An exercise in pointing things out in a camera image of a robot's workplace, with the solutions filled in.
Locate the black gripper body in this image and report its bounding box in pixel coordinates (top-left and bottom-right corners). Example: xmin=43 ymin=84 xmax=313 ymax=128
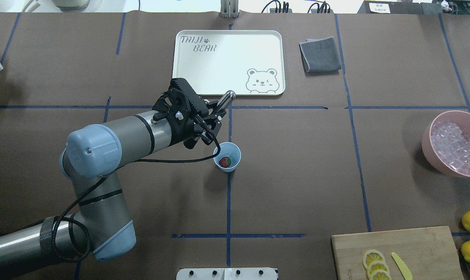
xmin=152 ymin=78 xmax=209 ymax=149

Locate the red strawberry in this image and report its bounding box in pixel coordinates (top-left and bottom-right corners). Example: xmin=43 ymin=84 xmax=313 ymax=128
xmin=218 ymin=156 xmax=232 ymax=168

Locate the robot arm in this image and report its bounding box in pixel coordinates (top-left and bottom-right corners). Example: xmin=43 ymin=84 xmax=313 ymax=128
xmin=0 ymin=78 xmax=236 ymax=280

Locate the light blue paper cup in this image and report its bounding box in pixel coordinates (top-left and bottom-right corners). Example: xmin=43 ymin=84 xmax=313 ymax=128
xmin=213 ymin=142 xmax=242 ymax=173

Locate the pink bowl of ice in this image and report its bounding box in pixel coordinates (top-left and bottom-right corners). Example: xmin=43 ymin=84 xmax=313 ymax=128
xmin=421 ymin=110 xmax=470 ymax=178

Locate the white bear serving tray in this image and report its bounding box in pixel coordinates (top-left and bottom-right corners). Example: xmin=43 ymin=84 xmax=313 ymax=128
xmin=172 ymin=30 xmax=286 ymax=96

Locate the folded grey cloth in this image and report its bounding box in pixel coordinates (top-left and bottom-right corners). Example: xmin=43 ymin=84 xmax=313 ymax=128
xmin=299 ymin=37 xmax=342 ymax=74

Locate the lemon slice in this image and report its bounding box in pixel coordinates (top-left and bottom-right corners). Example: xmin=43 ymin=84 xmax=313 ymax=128
xmin=369 ymin=269 xmax=392 ymax=280
xmin=367 ymin=262 xmax=390 ymax=279
xmin=362 ymin=249 xmax=386 ymax=269

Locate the yellow plastic knife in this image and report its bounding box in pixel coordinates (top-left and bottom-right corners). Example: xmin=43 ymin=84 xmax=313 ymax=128
xmin=391 ymin=252 xmax=413 ymax=280

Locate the bamboo cutting board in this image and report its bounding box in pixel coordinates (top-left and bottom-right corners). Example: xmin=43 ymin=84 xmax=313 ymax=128
xmin=331 ymin=226 xmax=464 ymax=280

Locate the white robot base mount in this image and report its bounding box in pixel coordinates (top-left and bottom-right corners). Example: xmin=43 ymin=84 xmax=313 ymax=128
xmin=176 ymin=267 xmax=279 ymax=280

